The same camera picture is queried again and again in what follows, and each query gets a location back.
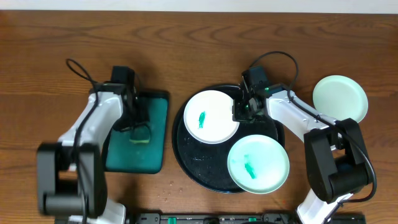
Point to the white plate with green stain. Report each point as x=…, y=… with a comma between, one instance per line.
x=208, y=117

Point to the black rectangular sponge tray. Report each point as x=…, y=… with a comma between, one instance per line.
x=120, y=154

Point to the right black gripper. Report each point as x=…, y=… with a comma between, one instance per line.
x=240, y=112

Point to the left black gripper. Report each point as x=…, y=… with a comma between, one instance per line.
x=134, y=123

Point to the round black tray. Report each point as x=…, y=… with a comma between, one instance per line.
x=206, y=164

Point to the mint plate front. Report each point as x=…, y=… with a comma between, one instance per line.
x=258, y=164

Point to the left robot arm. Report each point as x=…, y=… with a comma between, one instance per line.
x=71, y=182

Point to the mint plate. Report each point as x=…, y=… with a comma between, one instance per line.
x=258, y=164
x=340, y=97

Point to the green wet sponge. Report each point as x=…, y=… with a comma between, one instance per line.
x=140, y=134

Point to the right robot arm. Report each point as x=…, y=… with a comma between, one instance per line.
x=338, y=167

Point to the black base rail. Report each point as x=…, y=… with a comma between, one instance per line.
x=156, y=218

